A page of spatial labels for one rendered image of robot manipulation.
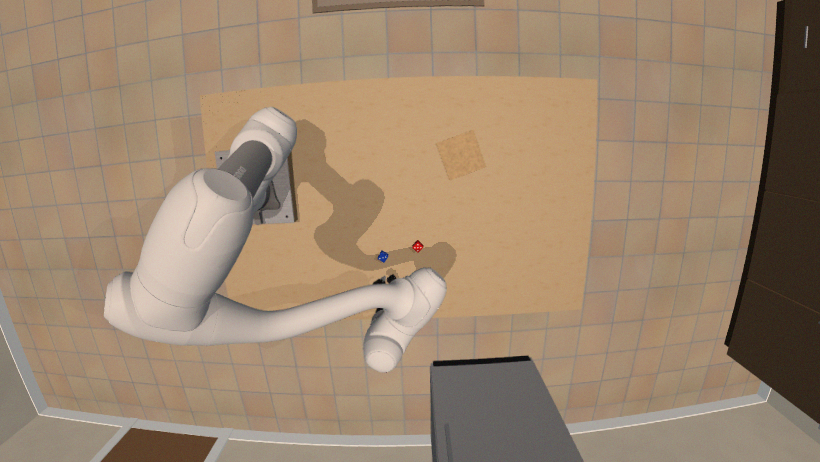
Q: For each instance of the brown mat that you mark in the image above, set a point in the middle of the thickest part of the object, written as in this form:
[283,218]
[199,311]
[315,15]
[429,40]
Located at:
[461,155]

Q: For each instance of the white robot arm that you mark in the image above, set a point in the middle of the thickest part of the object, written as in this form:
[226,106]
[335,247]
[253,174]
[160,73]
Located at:
[198,234]

